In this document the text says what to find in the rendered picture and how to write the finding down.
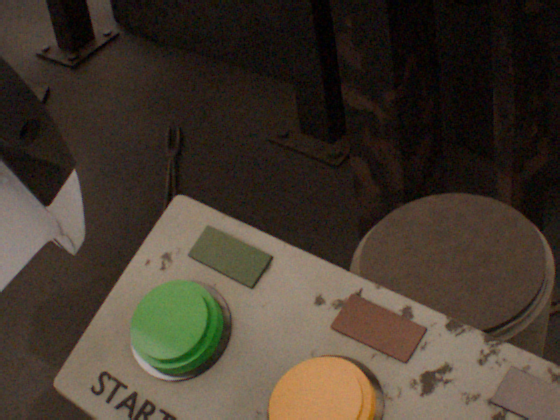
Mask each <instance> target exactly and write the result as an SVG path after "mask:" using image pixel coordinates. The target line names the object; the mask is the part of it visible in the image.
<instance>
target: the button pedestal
mask: <svg viewBox="0 0 560 420"><path fill-rule="evenodd" d="M207 225H209V226H211V227H213V228H215V229H217V230H219V231H222V232H224V233H226V234H228V235H230V236H232V237H234V238H236V239H238V240H240V241H243V242H245V243H247V244H249V245H251V246H253V247H255V248H257V249H259V250H261V251H263V252H266V253H268V254H270V255H272V256H273V260H272V261H271V263H270V264H269V266H268V267H267V269H266V270H265V272H264V273H263V275H262V276H261V278H260V279H259V281H258V282H257V284H256V285H255V287H254V288H253V289H250V288H248V287H246V286H244V285H242V284H240V283H238V282H236V281H234V280H232V279H230V278H228V277H226V276H224V275H222V274H220V273H218V272H216V271H214V270H212V269H210V268H209V267H207V266H205V265H204V264H202V263H200V262H198V261H196V260H194V259H192V258H190V257H189V256H188V253H189V252H190V250H191V249H192V247H193V246H194V245H195V243H196V240H197V239H198V237H199V236H200V234H201V233H202V231H203V230H204V229H205V227H206V226H207ZM119 279H120V280H119V281H118V282H117V283H116V285H115V286H114V287H113V290H112V292H111V293H110V294H109V295H108V296H107V299H106V300H105V302H104V303H103V305H101V306H102V307H101V308H100V309H99V311H98V312H97V315H95V317H94V318H93V320H92V323H90V324H89V326H88V329H87V330H86V331H85V332H84V335H83V336H82V337H81V338H80V341H79V342H78V344H76V347H75V348H74V350H73V351H72V353H71V354H70V356H69V358H68V359H67V360H66V361H67V362H65V364H64V365H63V367H62V368H61V371H59V373H58V376H56V378H55V381H54V383H53V385H54V387H55V388H56V390H57V392H59V393H60V394H62V396H63V397H65V398H66V399H68V400H70V401H71V402H72V403H74V404H75V405H77V407H78V408H80V409H81V410H83V411H84V412H85V413H86V414H87V415H89V416H91V417H93V418H94V419H95V420H270V416H269V401H270V397H271V394H272V392H273V389H274V388H275V386H276V385H277V383H278V381H279V380H281V378H282V377H283V376H284V375H285V374H286V373H287V372H288V371H289V370H291V369H293V368H294V367H295V366H297V365H298V364H299V363H301V362H303V361H305V360H308V359H311V358H315V357H322V356H330V357H336V358H340V359H343V360H348V361H350V362H351V363H353V364H354V365H355V366H356V367H357V368H359V369H360V370H361V371H362V372H363V374H364V375H366V376H367V377H366V378H367V379H368V380H369V382H370V383H371V385H372V387H373V389H374V394H375V399H376V410H375V411H374V416H373V419H372V420H528V419H525V418H524V417H521V416H519V415H516V414H515V413H511V412H510V411H507V410H505V409H502V408H501V407H499V406H498V407H497V406H496V405H495V404H492V403H491V402H490V401H491V399H492V398H493V396H494V394H495V392H496V391H497V389H498V388H499V386H500V384H501V383H502V381H503V380H504V378H505V376H506V374H507V373H508V371H509V368H510V366H514V367H515V368H518V369H520V370H521V371H525V372H526V373H530V374H531V375H533V376H536V377H538V378H541V379H542V380H543V381H544V380H545V381H547V382H549V383H552V384H553V385H556V386H557V387H560V366H558V365H556V364H553V363H552V362H550V361H549V362H548V361H547V360H545V359H542V358H541V357H538V356H535V355H534V354H532V353H528V352H527V351H524V350H522V349H521V348H519V347H518V348H517V347H515V346H514V345H512V344H511V345H510V344H509V343H506V342H505V341H501V340H500V339H498V338H496V337H495V338H494V337H493V336H491V335H489V334H488V333H487V334H486V333H483V332H482V331H480V330H478V329H475V328H472V327H471V326H469V325H466V324H464V323H461V322H460V321H458V320H454V319H453V318H451V317H448V316H447V315H445V314H441V313H439V312H437V311H435V310H433V309H431V308H430V307H429V308H428V307H425V306H423V305H421V304H420V303H418V302H416V301H414V300H409V299H408V298H406V297H404V296H402V295H399V294H397V293H396V292H394V291H392V290H390V289H389V290H388V289H385V288H383V287H381V286H379V285H378V284H376V283H373V282H371V281H369V280H367V279H365V278H363V277H360V276H358V275H356V274H352V273H351V272H349V271H346V270H344V269H342V268H340V267H338V266H336V265H333V264H331V263H329V262H327V261H325V260H323V259H320V258H318V257H316V256H314V255H312V254H310V253H308V252H305V251H303V250H301V249H299V248H297V247H295V246H292V245H290V244H288V243H286V242H284V241H282V240H279V239H277V238H275V237H273V236H271V235H269V234H267V233H264V232H262V231H260V230H258V229H256V228H254V227H251V226H249V225H247V224H245V223H243V222H241V221H239V220H236V219H234V218H232V217H230V216H228V215H226V214H223V213H221V212H219V211H217V210H215V209H213V208H210V207H208V206H206V205H204V204H202V203H200V202H198V201H195V200H193V199H192V198H190V197H188V196H185V195H177V196H176V197H174V198H173V200H172V201H171V203H170V204H169V206H168V207H167V208H166V210H165V211H164V214H163V215H162V217H161V218H160V220H159V221H158V222H157V224H156V225H155V227H154V228H153V230H152V231H151V232H150V234H149V235H148V237H147V238H146V240H145V241H144V243H143V244H142V246H141V247H140V248H139V250H138V251H137V253H136V255H135V257H134V258H133V260H132V261H131V262H130V264H128V266H127V269H126V270H125V271H124V273H123V274H122V276H121V277H120V278H119ZM176 280H187V281H192V282H195V283H197V284H199V285H201V286H202V287H204V288H205V289H206V290H207V291H208V292H209V293H210V294H211V295H212V296H213V297H214V298H215V300H216V301H217V302H218V304H219V306H220V308H221V311H222V315H223V331H222V335H221V337H220V340H219V342H218V345H217V348H216V349H215V351H214V352H213V353H212V355H211V356H210V357H209V358H208V359H206V360H205V361H204V362H203V364H201V365H200V366H199V367H198V366H197V367H195V368H194V369H192V370H189V371H188V372H181V373H176V374H168V373H164V372H161V371H159V370H157V369H155V368H152V367H151V366H149V365H148V364H147V363H145V362H144V360H143V359H142V358H141V357H140V356H139V355H138V354H137V352H136V350H135V349H134V347H133V344H132V340H131V334H130V326H131V322H132V318H133V313H134V311H135V310H136V308H137V307H138V305H139V302H140V301H141V300H142V298H143V297H145V296H146V295H147V294H148V293H149V292H150V291H151V290H152V289H154V288H155V287H157V286H159V285H160V284H164V283H167V282H171V281H176ZM351 293H352V294H355V295H357V296H359V297H361V298H363V299H365V300H367V301H370V302H372V303H374V304H377V305H379V306H381V307H383V308H385V309H387V310H388V311H390V312H394V313H397V314H399V315H401V316H402V317H404V318H406V319H408V320H409V319H410V320H412V321H413V322H415V323H418V324H420V325H422V326H425V327H427V332H426V333H425V335H424V337H423V338H422V340H421V341H420V342H419V344H418V346H417V348H416V349H415V351H414V353H413V354H412V356H411V357H410V358H409V360H408V362H407V363H406V364H405V363H404V362H402V361H398V360H396V359H394V358H393V357H391V356H387V355H385V354H383V353H382V352H380V351H378V350H374V349H372V348H370V347H368V346H367V345H365V344H363V343H360V342H358V341H356V340H354V339H352V338H350V337H349V336H347V335H345V334H341V333H339V332H337V331H335V330H333V329H331V328H330V325H331V323H332V322H333V320H334V319H335V317H336V316H337V315H338V313H339V312H340V310H341V308H342V307H343V305H344V304H345V302H346V300H347V299H348V297H349V296H350V294H351Z"/></svg>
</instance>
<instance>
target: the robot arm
mask: <svg viewBox="0 0 560 420"><path fill-rule="evenodd" d="M35 94H36V93H35V92H33V91H32V89H31V88H30V87H29V86H28V85H27V83H26V82H25V81H24V79H23V78H21V76H20V75H19V73H17V72H16V71H15V70H14V69H13V68H12V67H11V65H9V64H8V62H7V61H6V60H5V59H4V57H2V56H1V55H0V293H1V291H2V290H3V289H4V287H6V286H7V284H8V283H9V282H10V280H13V278H14V277H15V276H16V274H17V273H19V271H20V270H21V269H22V267H23V266H24V265H26V264H27V263H28V262H29V261H30V259H31V258H32V257H34V255H35V254H36V253H37V251H38V250H39V249H40V248H42V246H44V245H45V244H46V243H47V242H48V241H50V240H51V241H53V242H54V243H56V245H58V246H59V247H61V248H62V249H65V250H67V251H68V252H69V253H70V254H72V255H74V256H75V254H76V252H77V251H78V249H79V248H80V247H81V246H80V245H81V244H82V242H84V240H85V219H84V211H83V202H82V198H81V193H80V189H79V180H78V177H77V174H76V172H75V163H76V161H75V160H74V158H73V156H72V155H71V151H70V150H69V149H68V147H67V146H66V145H67V144H66V142H65V141H64V139H63V136H62V135H61V133H60V131H59V128H58V127H57V126H56V124H55V121H54V119H52V116H51V115H50V113H49V112H48V110H47V109H46V108H45V105H44V104H42V102H41V100H40V99H39V98H38V97H37V96H36V95H35Z"/></svg>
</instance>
